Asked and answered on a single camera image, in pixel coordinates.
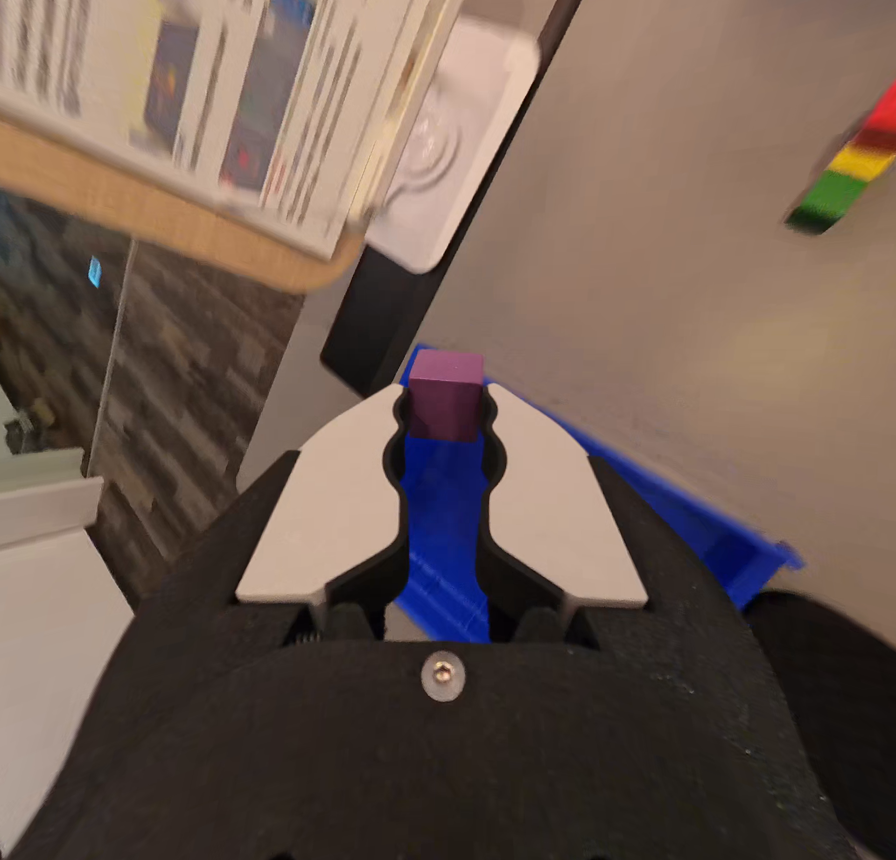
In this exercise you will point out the blue plastic bin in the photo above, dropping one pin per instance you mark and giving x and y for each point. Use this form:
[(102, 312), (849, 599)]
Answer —
[(444, 524)]

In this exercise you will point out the white side table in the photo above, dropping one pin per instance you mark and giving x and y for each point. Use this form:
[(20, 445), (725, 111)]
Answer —
[(49, 510)]

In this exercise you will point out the yellow wooden cube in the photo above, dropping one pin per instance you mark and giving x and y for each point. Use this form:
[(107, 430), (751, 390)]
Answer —
[(861, 162)]

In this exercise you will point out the purple wooden cube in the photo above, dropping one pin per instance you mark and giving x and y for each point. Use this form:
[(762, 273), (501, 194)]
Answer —
[(444, 398)]

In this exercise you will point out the black padded wrist rest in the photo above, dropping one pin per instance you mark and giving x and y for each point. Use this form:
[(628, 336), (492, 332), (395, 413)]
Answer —
[(840, 699)]

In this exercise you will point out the red wooden cube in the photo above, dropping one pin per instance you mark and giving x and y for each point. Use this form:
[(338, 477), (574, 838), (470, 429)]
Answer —
[(883, 114)]

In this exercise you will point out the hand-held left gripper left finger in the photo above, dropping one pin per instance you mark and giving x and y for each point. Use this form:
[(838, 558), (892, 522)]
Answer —
[(329, 517)]

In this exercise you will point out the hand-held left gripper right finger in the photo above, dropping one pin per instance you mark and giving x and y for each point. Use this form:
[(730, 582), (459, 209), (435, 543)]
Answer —
[(560, 517)]

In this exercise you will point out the green wooden cube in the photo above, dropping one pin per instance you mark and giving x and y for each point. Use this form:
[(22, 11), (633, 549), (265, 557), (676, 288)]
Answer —
[(826, 198)]

